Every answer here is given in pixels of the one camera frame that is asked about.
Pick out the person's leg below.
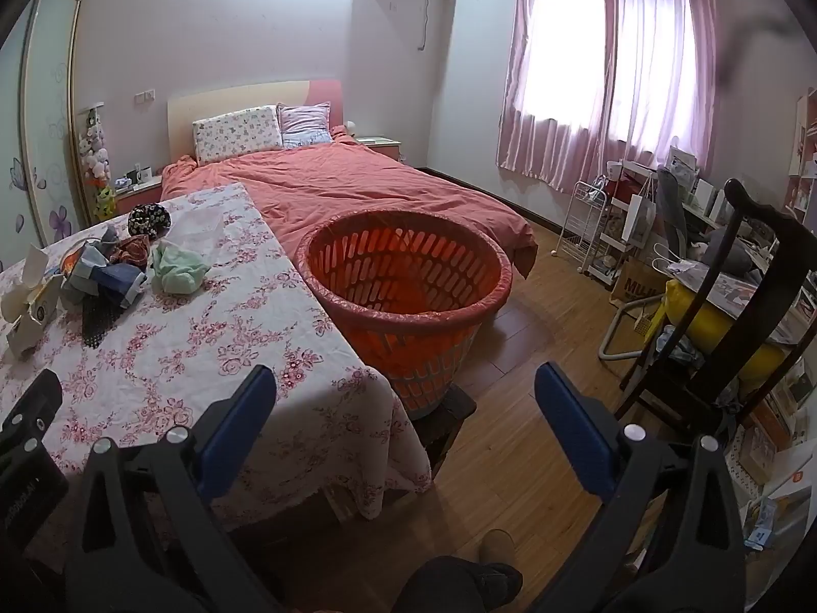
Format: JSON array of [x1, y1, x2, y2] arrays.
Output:
[[392, 555, 524, 613]]

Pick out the brown paper bag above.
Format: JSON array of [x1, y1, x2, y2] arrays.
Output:
[[609, 258, 668, 308]]

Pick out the nightstand with green top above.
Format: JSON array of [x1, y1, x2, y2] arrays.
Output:
[[354, 136, 403, 162]]

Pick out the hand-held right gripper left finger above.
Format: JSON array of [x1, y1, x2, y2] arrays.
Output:
[[64, 365, 282, 613]]

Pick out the orange plastic basket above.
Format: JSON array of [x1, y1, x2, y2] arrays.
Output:
[[295, 209, 513, 419]]

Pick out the blue grey cloth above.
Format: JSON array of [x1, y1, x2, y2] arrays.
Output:
[[60, 239, 149, 308]]

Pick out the black floral cloth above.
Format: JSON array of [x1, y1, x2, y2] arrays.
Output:
[[128, 202, 172, 237]]

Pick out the yellow cushion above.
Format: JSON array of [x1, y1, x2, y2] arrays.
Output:
[[664, 277, 796, 371]]

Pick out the pink nightstand with mug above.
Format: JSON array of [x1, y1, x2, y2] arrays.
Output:
[[115, 179, 163, 215]]

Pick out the dark wooden stool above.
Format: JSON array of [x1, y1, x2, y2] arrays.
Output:
[[415, 386, 478, 474]]

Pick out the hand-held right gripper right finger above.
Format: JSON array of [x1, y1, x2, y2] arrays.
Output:
[[535, 363, 748, 613]]

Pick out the pink curtain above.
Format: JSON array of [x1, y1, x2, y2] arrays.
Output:
[[498, 0, 722, 196]]

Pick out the white wire rack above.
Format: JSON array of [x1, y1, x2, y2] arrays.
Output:
[[555, 180, 614, 272]]

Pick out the floral pillow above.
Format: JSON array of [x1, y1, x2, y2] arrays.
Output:
[[193, 105, 283, 166]]

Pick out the air conditioner pipe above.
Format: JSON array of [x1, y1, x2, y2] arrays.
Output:
[[418, 0, 457, 52]]

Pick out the dark wooden chair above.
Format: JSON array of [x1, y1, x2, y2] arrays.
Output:
[[616, 179, 817, 441]]

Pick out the white paper bag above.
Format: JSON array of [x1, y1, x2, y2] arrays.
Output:
[[622, 179, 658, 247]]

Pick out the newspaper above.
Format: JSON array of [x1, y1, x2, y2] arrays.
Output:
[[677, 268, 799, 339]]

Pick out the sliding door wardrobe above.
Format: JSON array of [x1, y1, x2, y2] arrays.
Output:
[[0, 0, 87, 269]]

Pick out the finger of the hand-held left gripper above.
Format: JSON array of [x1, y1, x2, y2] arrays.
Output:
[[0, 369, 65, 454]]

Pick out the white shelf cart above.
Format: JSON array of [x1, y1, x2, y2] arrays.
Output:
[[587, 166, 652, 285]]

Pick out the bed with pink duvet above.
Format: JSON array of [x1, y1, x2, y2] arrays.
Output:
[[159, 131, 537, 278]]

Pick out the wooden bed headboard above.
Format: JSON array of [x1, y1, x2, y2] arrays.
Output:
[[167, 80, 342, 163]]

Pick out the pink striped pillow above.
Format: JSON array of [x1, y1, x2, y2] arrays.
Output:
[[277, 102, 334, 149]]

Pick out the grey office chair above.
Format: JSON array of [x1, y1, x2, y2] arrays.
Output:
[[654, 169, 693, 256]]

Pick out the bookshelf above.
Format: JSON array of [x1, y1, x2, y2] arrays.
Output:
[[788, 86, 817, 218]]

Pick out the tan slipper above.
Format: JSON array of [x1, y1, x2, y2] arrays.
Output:
[[478, 530, 513, 568]]

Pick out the red plaid cloth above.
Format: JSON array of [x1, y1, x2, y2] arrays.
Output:
[[111, 235, 152, 269]]

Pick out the white tube frame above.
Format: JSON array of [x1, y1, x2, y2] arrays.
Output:
[[598, 303, 658, 362]]

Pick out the pink floral tablecloth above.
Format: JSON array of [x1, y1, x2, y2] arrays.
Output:
[[0, 182, 435, 531]]

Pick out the hanging plush toys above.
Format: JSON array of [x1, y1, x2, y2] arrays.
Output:
[[78, 108, 112, 183]]

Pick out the clear plastic wrapper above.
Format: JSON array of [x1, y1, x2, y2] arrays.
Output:
[[172, 207, 224, 241]]

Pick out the green knitted sock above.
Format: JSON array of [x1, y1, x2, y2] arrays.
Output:
[[150, 239, 211, 295]]

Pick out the black mesh mat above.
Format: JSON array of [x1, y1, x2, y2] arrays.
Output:
[[82, 294, 125, 349]]

